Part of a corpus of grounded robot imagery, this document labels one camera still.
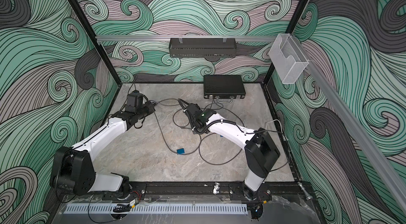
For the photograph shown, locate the grey cable of pink charger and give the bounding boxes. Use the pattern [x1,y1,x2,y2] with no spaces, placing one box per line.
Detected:
[198,100,248,166]

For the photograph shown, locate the grey cable of yellow charger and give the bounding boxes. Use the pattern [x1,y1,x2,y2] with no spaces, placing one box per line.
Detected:
[153,109,204,155]

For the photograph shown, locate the teal small block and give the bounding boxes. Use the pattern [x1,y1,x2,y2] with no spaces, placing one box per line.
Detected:
[177,148,185,155]

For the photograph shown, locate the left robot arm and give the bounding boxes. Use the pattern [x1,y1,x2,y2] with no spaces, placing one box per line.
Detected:
[50,90,156,199]

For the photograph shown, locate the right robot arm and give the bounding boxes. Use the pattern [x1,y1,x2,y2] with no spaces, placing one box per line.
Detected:
[178,99,280,200]

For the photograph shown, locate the black briefcase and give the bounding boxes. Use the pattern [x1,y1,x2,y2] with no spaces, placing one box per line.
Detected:
[203,75,246,99]

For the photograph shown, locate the black wall shelf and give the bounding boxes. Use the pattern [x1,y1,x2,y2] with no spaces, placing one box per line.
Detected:
[169,37,237,58]

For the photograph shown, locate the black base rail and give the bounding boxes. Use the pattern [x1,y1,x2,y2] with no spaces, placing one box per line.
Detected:
[50,180,305,202]

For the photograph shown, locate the white slotted cable duct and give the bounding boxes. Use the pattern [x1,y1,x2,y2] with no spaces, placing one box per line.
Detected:
[63,203,248,215]

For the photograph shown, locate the clear acrylic wall holder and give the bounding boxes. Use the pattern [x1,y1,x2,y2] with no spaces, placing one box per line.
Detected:
[268,34,309,84]

